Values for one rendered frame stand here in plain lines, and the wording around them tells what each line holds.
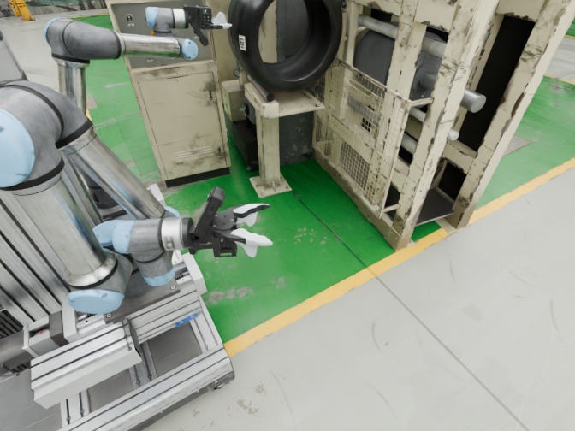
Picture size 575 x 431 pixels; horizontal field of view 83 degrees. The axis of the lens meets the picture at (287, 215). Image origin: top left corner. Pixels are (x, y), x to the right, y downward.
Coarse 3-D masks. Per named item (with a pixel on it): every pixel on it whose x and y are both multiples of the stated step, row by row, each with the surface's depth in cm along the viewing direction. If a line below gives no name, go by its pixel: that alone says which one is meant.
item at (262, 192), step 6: (252, 180) 264; (282, 180) 264; (258, 186) 258; (276, 186) 257; (282, 186) 258; (288, 186) 258; (258, 192) 252; (264, 192) 252; (270, 192) 252; (276, 192) 252
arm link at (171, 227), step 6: (168, 222) 72; (174, 222) 72; (180, 222) 72; (162, 228) 71; (168, 228) 71; (174, 228) 71; (180, 228) 72; (162, 234) 71; (168, 234) 71; (174, 234) 71; (180, 234) 71; (168, 240) 71; (174, 240) 71; (180, 240) 72; (168, 246) 71; (174, 246) 72; (180, 246) 72
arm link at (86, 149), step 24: (48, 96) 59; (72, 120) 65; (72, 144) 66; (96, 144) 70; (96, 168) 72; (120, 168) 75; (120, 192) 76; (144, 192) 81; (144, 216) 82; (168, 216) 87
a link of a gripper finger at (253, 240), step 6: (240, 228) 72; (234, 234) 70; (240, 234) 70; (246, 234) 70; (252, 234) 70; (246, 240) 69; (252, 240) 68; (258, 240) 69; (264, 240) 69; (246, 246) 71; (252, 246) 70; (246, 252) 72; (252, 252) 71
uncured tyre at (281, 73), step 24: (240, 0) 143; (264, 0) 139; (312, 0) 171; (336, 0) 152; (240, 24) 144; (312, 24) 179; (336, 24) 157; (312, 48) 186; (336, 48) 165; (264, 72) 159; (288, 72) 189; (312, 72) 168
